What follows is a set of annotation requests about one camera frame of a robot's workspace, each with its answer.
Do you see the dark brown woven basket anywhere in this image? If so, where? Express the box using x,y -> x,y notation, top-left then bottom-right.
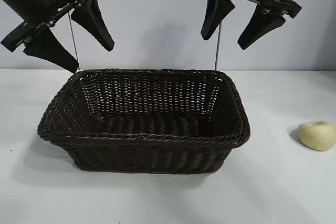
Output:
36,68 -> 251,174

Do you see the white tablecloth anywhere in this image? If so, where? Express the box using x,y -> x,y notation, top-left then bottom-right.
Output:
0,69 -> 336,224

